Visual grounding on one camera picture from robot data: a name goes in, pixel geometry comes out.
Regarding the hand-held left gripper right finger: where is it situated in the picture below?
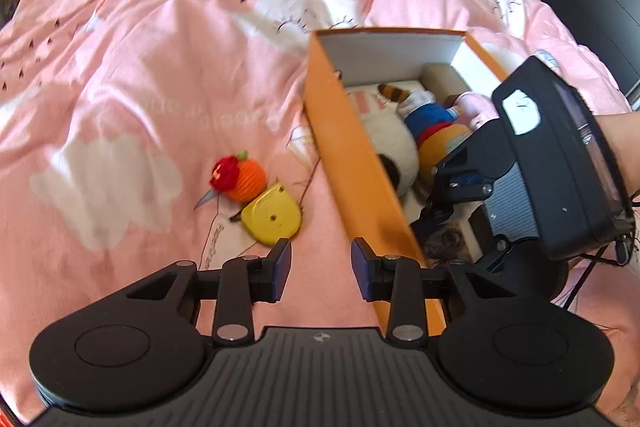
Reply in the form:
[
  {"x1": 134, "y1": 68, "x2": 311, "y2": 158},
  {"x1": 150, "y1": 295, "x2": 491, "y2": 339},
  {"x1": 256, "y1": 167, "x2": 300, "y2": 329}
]
[{"x1": 351, "y1": 237, "x2": 513, "y2": 342}]

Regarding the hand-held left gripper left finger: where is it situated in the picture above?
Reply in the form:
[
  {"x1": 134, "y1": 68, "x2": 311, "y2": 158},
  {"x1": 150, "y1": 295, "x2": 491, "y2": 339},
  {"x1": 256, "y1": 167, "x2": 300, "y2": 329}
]
[{"x1": 125, "y1": 238, "x2": 293, "y2": 343}]

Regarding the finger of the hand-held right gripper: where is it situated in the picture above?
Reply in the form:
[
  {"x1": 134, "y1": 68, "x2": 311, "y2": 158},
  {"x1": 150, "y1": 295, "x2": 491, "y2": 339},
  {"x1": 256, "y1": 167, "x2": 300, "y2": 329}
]
[
  {"x1": 417, "y1": 187, "x2": 496, "y2": 233},
  {"x1": 434, "y1": 152, "x2": 496, "y2": 190}
]

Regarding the blue orange crochet doll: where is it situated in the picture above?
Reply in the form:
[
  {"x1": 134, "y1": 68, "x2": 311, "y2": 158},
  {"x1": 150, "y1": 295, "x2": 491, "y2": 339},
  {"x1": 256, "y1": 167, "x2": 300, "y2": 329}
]
[{"x1": 377, "y1": 82, "x2": 473, "y2": 178}]

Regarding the white plush toy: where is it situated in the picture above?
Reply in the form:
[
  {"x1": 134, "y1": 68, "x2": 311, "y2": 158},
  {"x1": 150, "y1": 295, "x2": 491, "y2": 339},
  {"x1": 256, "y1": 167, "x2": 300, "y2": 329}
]
[{"x1": 350, "y1": 89, "x2": 421, "y2": 198}]

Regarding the orange cardboard box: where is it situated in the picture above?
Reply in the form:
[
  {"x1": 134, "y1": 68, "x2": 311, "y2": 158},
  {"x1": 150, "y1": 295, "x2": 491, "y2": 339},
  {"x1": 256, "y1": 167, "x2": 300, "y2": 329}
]
[{"x1": 302, "y1": 27, "x2": 513, "y2": 338}]

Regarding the person's right forearm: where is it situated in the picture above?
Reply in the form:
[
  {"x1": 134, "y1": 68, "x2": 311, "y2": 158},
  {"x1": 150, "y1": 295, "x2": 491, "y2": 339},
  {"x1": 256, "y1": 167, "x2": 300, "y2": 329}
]
[{"x1": 595, "y1": 109, "x2": 640, "y2": 208}]

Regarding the yellow tape measure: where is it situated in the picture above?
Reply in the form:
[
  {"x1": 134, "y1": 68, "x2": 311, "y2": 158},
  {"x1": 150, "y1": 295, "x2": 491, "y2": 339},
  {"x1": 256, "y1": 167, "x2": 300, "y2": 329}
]
[{"x1": 240, "y1": 186, "x2": 303, "y2": 247}]

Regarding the orange crochet fruit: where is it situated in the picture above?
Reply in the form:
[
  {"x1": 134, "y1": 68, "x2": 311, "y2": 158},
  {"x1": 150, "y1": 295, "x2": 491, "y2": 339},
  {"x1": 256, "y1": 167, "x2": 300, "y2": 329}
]
[{"x1": 232, "y1": 150, "x2": 268, "y2": 198}]

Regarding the grey pointed piece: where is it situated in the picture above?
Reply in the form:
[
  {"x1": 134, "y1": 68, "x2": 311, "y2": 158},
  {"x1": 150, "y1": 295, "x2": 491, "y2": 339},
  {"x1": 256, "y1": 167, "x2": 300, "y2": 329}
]
[{"x1": 194, "y1": 188, "x2": 221, "y2": 211}]

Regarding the pink printed blanket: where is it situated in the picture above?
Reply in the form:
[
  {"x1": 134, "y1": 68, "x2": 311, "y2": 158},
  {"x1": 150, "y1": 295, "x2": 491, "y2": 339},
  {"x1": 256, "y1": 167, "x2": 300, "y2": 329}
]
[{"x1": 0, "y1": 0, "x2": 640, "y2": 423}]

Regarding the black cable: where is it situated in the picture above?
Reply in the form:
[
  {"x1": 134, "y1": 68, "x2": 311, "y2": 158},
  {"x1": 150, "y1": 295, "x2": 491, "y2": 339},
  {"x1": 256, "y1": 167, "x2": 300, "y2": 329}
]
[{"x1": 560, "y1": 232, "x2": 640, "y2": 308}]

